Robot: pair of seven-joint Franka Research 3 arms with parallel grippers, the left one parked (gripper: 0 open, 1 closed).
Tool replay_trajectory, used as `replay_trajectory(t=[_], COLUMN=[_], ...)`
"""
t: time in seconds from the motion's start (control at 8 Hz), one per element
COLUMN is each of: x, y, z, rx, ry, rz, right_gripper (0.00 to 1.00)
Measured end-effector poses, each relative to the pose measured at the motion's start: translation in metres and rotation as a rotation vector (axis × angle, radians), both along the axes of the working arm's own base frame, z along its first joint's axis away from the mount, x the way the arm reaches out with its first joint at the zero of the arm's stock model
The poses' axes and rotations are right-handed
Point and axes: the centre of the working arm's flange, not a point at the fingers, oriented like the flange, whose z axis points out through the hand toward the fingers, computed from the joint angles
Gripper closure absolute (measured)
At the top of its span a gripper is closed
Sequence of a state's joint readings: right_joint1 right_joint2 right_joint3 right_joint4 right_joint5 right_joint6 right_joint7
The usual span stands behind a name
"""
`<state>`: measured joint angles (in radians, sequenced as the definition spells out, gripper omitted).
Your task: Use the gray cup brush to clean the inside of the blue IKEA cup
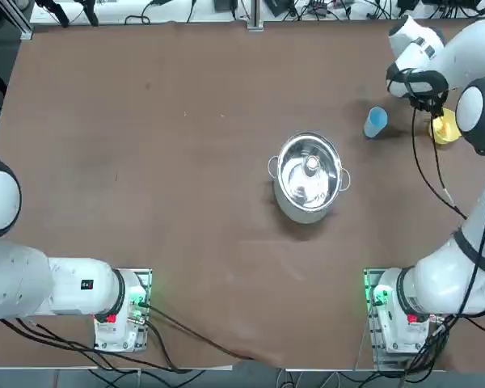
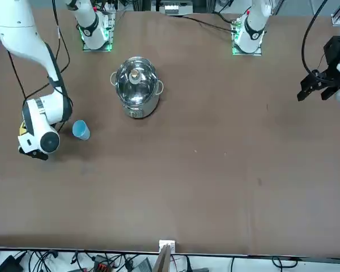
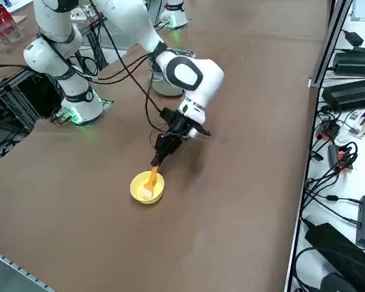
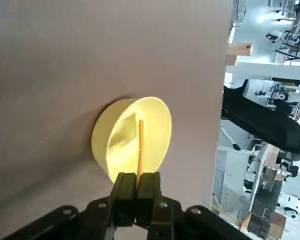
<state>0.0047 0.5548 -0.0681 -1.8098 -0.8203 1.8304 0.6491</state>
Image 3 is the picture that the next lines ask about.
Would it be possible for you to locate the aluminium table edge rail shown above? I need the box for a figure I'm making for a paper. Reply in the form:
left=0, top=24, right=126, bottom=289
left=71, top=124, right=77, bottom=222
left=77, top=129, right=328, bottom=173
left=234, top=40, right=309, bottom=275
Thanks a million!
left=307, top=0, right=353, bottom=89
left=0, top=245, right=57, bottom=292

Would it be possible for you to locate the stainless steel pot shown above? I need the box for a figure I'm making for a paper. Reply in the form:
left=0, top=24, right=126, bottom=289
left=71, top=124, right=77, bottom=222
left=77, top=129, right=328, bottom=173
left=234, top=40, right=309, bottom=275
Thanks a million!
left=148, top=47, right=198, bottom=99

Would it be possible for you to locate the dark grey power adapter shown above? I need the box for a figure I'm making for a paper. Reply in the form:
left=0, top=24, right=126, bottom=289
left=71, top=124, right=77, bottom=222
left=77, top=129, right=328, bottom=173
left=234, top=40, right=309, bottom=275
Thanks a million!
left=321, top=80, right=365, bottom=111

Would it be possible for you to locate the long black power adapter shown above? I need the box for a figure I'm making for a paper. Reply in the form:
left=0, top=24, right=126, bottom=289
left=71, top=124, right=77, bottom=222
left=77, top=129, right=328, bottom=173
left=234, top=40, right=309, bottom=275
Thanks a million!
left=332, top=51, right=365, bottom=76

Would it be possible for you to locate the small black power adapter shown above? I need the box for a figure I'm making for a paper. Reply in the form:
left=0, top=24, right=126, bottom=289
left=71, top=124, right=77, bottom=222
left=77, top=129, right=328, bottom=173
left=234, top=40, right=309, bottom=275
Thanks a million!
left=342, top=29, right=365, bottom=47

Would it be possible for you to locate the large black power supply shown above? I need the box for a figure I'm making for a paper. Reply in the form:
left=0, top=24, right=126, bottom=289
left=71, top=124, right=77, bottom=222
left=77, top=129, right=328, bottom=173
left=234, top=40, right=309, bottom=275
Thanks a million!
left=304, top=223, right=365, bottom=292

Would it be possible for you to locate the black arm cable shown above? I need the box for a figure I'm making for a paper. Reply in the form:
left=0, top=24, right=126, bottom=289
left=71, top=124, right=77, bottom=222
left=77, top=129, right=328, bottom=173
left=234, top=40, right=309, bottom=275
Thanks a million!
left=88, top=0, right=171, bottom=134

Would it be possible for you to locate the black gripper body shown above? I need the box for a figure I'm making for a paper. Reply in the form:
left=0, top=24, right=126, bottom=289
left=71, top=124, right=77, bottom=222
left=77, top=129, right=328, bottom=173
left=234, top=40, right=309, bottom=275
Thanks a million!
left=155, top=108, right=192, bottom=153

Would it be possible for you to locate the yellow plastic bowl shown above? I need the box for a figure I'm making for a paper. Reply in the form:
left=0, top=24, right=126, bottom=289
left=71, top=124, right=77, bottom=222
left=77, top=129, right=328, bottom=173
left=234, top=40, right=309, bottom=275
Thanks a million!
left=130, top=170, right=166, bottom=205

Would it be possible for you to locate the black hub with orange ports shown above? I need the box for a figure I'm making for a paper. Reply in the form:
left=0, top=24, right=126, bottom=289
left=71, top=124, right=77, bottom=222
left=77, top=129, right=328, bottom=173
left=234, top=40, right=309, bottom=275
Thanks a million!
left=315, top=119, right=342, bottom=141
left=327, top=142, right=355, bottom=175

